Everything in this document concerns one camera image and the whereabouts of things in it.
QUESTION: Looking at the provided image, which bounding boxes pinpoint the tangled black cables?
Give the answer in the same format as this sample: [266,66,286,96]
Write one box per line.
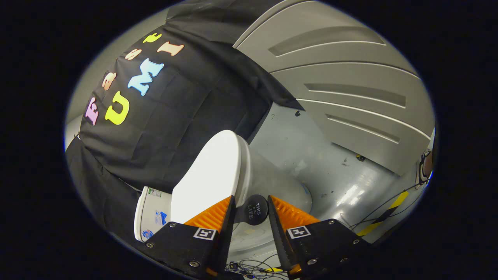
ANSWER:
[226,255,290,280]

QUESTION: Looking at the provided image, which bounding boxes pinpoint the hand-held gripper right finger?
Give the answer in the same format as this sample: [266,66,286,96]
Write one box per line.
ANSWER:
[267,195,370,278]

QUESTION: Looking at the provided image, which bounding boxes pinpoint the black backdrop cloth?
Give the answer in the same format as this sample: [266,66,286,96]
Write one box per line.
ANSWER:
[65,0,304,243]

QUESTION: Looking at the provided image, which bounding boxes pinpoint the yellow black floor tape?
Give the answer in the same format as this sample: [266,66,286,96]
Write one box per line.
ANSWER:
[357,191,409,237]

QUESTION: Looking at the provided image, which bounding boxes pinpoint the white framed round object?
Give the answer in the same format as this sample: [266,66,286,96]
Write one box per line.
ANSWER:
[418,150,435,190]

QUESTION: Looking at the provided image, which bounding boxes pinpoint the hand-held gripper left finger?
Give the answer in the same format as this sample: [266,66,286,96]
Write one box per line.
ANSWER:
[142,195,237,280]

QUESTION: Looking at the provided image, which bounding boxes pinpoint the white toilet lid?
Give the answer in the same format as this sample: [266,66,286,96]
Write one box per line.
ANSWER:
[170,130,242,224]

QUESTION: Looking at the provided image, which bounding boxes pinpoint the grey cabinet with white top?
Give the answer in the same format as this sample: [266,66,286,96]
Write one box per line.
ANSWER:
[233,0,435,177]

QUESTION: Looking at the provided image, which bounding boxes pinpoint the white toilet tank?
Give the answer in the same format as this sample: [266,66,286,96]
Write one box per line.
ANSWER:
[134,186,172,243]

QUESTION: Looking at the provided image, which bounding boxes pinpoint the thin black floor cables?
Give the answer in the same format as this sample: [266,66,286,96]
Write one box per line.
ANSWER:
[348,179,428,230]

